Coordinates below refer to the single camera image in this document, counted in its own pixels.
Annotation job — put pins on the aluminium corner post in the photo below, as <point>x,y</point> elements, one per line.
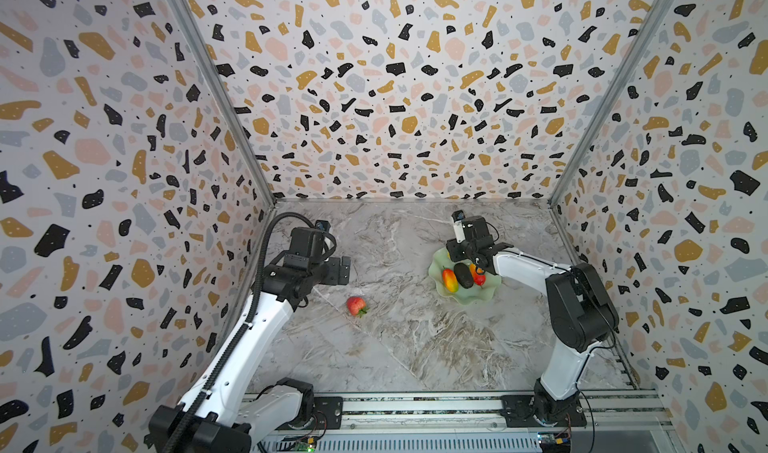
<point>623,75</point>
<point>188,27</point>

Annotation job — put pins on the right aluminium corner post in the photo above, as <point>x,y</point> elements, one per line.
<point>623,75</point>

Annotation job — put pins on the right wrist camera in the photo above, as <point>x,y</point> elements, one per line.
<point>460,225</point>

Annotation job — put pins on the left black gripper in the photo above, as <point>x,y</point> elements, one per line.
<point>334,263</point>

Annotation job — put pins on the orange green fake mango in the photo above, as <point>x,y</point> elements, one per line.
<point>450,281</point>

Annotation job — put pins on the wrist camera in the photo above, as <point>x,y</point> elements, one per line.
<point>460,225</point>
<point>323,225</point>

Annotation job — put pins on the green scalloped fruit bowl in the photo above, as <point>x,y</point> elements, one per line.
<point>441,262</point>

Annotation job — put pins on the red fake apple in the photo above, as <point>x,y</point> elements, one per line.
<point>356,306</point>

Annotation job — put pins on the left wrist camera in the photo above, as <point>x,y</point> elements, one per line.
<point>323,225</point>

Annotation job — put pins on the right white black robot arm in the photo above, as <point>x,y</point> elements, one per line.
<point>582,315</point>

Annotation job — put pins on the red orange fake mango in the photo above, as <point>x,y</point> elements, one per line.
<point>478,275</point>

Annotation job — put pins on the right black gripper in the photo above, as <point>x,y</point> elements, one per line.
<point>466,256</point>

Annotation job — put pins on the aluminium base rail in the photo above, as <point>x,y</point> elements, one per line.
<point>601,421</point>

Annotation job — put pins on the left aluminium corner post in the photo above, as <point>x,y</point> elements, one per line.
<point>188,27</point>

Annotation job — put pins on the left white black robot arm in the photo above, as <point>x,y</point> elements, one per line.
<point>252,339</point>

